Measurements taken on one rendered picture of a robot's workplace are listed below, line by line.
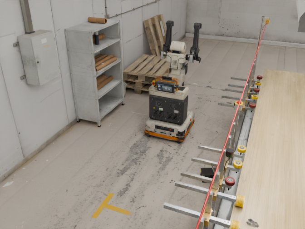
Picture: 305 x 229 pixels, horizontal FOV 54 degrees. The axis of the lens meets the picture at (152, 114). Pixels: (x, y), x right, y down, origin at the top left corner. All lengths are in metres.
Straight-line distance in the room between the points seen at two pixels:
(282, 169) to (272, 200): 0.42
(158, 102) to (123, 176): 1.21
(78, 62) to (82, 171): 1.64
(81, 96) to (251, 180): 3.15
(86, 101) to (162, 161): 1.62
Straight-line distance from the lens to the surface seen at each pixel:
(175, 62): 4.45
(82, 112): 5.04
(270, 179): 2.67
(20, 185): 4.13
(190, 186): 2.36
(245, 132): 3.78
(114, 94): 5.68
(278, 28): 10.16
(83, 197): 3.73
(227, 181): 2.54
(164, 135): 4.51
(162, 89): 4.24
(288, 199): 2.54
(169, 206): 2.20
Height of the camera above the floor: 2.53
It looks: 28 degrees down
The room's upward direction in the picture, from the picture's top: straight up
